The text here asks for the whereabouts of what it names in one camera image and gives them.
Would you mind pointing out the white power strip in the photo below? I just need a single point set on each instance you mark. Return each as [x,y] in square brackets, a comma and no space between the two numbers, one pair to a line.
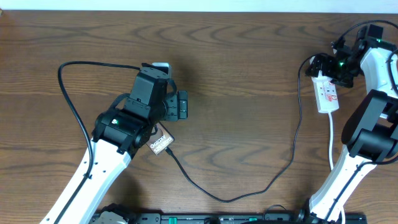
[325,93]

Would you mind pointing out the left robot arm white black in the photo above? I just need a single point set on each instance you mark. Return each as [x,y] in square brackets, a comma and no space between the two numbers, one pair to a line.
[119,132]

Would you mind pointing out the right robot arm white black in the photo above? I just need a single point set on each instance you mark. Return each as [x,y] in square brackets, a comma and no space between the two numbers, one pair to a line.
[369,137]

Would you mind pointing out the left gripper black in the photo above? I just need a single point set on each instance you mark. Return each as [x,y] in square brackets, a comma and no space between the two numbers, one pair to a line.
[179,111]

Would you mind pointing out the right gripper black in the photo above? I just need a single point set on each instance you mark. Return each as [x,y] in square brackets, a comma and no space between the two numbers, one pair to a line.
[328,60]

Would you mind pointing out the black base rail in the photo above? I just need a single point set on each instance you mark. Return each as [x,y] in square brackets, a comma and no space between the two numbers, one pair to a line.
[115,213]

